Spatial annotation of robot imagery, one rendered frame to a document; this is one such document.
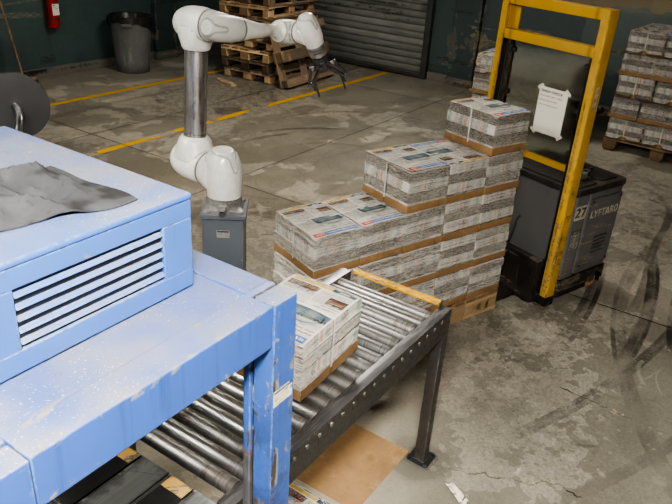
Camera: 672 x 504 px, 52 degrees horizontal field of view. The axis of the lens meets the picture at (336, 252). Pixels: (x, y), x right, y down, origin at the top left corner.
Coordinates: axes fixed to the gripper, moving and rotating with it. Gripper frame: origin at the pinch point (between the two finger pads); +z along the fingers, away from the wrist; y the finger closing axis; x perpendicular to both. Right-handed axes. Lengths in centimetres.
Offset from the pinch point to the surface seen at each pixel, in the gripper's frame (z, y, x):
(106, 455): -98, -28, -248
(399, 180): 48, 20, -26
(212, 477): -17, -49, -207
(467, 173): 68, 56, -12
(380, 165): 46.4, 12.0, -11.0
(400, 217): 61, 15, -39
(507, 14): 38, 108, 84
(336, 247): 49, -18, -61
